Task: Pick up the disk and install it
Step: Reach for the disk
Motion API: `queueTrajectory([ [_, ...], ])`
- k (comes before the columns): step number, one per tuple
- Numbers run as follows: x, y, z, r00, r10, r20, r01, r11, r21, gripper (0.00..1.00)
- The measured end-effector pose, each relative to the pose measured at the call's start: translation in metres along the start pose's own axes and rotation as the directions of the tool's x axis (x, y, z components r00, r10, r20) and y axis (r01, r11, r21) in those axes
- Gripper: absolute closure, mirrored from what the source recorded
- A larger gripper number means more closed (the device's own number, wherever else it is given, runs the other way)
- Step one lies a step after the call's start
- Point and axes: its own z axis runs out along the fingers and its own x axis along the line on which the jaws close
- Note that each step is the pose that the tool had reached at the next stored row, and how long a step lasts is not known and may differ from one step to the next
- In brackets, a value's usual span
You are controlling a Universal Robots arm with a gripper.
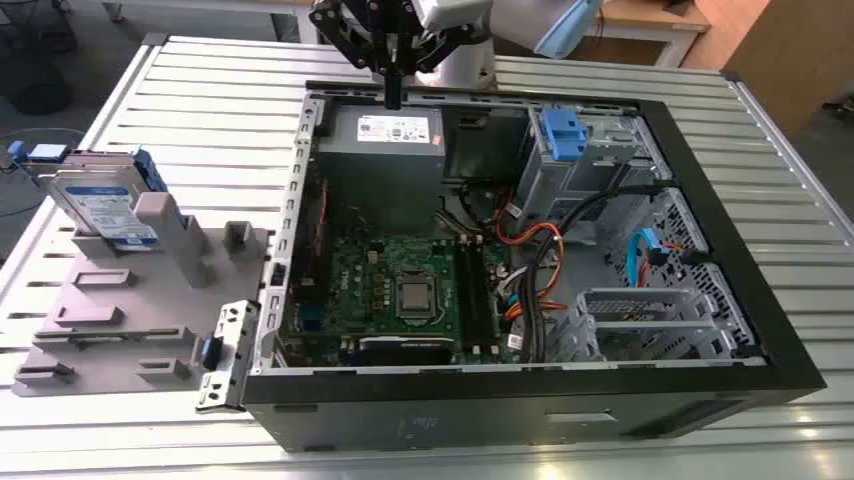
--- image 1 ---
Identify blue data wire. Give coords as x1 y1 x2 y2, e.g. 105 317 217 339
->
629 227 669 290

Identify wooden desk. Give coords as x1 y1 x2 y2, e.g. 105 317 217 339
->
580 0 713 69

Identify green RAM stick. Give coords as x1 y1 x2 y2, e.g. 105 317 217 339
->
66 333 150 346

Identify disk power wire black plug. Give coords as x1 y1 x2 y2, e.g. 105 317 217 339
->
650 243 713 267

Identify silver CPU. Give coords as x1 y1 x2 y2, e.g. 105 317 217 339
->
400 282 436 314

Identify green motherboard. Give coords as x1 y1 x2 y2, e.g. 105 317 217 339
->
293 232 529 369

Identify black RAM slot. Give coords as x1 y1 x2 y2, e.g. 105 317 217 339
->
473 234 504 357
457 234 484 357

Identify grey power supply unit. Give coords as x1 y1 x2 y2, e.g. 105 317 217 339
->
313 102 448 236

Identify black graphics card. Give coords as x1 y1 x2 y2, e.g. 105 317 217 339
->
341 335 460 366

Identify orange yellow power wire bundle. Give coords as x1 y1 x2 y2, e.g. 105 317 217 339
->
494 185 570 326

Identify blue bracket latch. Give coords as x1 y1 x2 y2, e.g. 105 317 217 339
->
202 337 227 372

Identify hard disk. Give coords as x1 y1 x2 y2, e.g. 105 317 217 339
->
10 142 159 250

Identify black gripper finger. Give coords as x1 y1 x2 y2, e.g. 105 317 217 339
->
309 0 398 110
394 19 494 110

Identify thick black cable bundle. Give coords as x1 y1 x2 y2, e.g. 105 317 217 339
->
517 183 676 364

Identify CPU socket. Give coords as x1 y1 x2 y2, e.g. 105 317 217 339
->
392 268 448 327

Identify grey parts rack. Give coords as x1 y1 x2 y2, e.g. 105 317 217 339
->
11 192 275 399

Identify wooden cabinet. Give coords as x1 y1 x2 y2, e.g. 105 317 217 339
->
684 0 854 139

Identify thin red wire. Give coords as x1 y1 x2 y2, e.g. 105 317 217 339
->
304 178 333 289

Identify black round bin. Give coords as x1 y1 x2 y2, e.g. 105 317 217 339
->
0 47 73 117

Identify silver drive cage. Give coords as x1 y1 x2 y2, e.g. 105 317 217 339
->
517 105 669 239

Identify black PC case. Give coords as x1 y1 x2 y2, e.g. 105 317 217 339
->
238 79 829 454

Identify white desk frame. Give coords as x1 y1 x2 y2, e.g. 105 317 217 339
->
103 0 322 46

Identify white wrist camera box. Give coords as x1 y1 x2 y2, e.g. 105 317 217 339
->
412 0 473 32

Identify silver card retention bracket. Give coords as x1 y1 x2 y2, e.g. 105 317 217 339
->
194 298 263 416

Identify yellow black power wires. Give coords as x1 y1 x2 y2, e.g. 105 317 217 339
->
434 207 473 235

